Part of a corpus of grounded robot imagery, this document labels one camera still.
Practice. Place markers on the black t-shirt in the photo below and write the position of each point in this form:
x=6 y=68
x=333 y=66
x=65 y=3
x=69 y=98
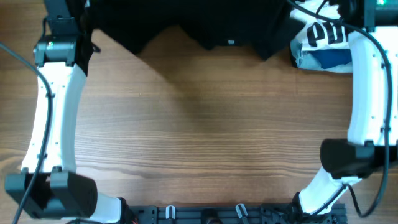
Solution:
x=264 y=25

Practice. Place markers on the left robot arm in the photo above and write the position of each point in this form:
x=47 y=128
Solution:
x=48 y=185

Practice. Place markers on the white Puma t-shirt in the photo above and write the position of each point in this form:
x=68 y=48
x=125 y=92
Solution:
x=318 y=34

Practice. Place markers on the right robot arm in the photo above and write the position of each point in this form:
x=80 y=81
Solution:
x=371 y=143

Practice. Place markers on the light blue folded jeans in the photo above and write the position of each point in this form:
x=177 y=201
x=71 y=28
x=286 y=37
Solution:
x=302 y=59

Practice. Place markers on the dark blue folded garment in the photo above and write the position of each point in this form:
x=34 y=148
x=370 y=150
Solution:
x=332 y=57

